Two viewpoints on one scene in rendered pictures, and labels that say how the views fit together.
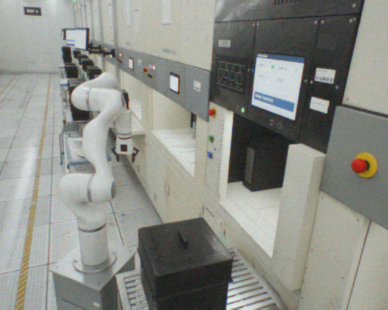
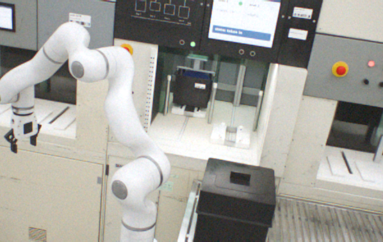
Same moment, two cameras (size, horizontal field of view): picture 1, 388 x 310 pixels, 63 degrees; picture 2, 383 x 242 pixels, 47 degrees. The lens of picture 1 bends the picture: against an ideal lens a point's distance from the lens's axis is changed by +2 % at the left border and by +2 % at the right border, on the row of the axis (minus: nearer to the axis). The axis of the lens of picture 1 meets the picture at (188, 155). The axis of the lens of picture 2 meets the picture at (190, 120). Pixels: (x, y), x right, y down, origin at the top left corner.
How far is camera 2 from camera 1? 1.56 m
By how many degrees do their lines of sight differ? 58
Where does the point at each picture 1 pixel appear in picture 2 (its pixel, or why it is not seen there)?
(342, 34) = not seen: outside the picture
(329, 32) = not seen: outside the picture
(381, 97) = (345, 27)
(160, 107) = not seen: outside the picture
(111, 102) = (131, 64)
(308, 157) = (301, 73)
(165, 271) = (273, 199)
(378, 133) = (348, 48)
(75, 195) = (150, 188)
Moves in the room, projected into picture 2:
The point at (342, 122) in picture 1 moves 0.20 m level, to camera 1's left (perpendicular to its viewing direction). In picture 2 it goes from (321, 45) to (309, 52)
